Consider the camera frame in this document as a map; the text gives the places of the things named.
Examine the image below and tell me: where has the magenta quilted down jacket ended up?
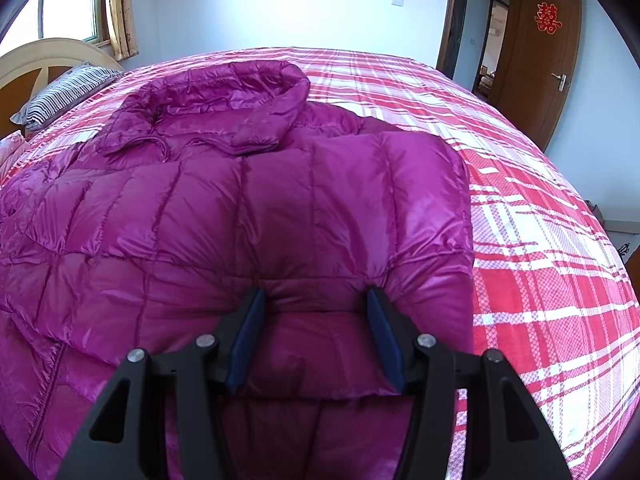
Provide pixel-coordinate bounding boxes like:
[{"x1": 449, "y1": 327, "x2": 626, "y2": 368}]
[{"x1": 1, "y1": 61, "x2": 473, "y2": 479}]

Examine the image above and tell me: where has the red white plaid bedsheet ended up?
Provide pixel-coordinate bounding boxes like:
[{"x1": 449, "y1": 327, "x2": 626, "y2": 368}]
[{"x1": 1, "y1": 48, "x2": 639, "y2": 479}]

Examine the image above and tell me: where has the pink floral folded quilt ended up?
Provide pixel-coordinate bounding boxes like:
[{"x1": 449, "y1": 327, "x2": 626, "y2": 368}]
[{"x1": 0, "y1": 130, "x2": 29, "y2": 180}]

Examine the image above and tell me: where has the striped pillow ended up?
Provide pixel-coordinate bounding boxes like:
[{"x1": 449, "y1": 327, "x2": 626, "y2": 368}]
[{"x1": 9, "y1": 63, "x2": 122, "y2": 132}]

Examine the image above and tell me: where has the brown wooden door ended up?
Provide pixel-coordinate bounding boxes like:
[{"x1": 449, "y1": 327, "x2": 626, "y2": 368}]
[{"x1": 489, "y1": 0, "x2": 582, "y2": 151}]

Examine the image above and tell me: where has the cream wooden round headboard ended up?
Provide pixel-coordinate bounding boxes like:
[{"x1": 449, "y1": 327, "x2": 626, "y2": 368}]
[{"x1": 0, "y1": 38, "x2": 122, "y2": 138}]

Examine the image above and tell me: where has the red double happiness sticker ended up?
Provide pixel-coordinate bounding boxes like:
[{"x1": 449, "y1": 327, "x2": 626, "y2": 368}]
[{"x1": 534, "y1": 1, "x2": 563, "y2": 36}]

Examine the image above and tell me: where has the right yellow curtain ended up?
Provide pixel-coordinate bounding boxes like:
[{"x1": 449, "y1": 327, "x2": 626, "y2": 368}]
[{"x1": 106, "y1": 0, "x2": 139, "y2": 61}]

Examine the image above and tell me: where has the silver door handle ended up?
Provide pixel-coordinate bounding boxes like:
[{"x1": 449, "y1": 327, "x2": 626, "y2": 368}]
[{"x1": 551, "y1": 73, "x2": 567, "y2": 92}]

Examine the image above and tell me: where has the window with metal frame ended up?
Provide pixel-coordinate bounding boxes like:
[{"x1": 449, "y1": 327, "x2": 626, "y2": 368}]
[{"x1": 1, "y1": 0, "x2": 108, "y2": 54}]

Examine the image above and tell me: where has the dark wooden door frame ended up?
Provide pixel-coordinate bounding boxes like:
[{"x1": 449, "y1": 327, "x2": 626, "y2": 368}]
[{"x1": 436, "y1": 0, "x2": 510, "y2": 102}]

